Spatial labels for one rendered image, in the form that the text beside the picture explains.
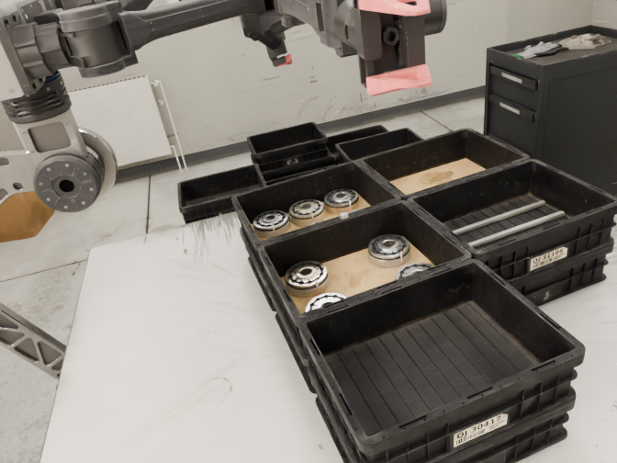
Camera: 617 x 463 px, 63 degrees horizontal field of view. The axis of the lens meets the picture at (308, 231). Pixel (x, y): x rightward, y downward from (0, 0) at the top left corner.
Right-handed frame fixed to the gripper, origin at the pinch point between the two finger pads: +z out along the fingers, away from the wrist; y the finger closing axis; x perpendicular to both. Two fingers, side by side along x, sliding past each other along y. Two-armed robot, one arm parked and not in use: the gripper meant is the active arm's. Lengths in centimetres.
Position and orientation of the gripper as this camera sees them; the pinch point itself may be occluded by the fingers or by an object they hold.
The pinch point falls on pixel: (420, 48)
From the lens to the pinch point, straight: 49.9
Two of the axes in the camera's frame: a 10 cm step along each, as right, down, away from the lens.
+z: 2.2, 4.8, -8.5
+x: -9.6, 2.5, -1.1
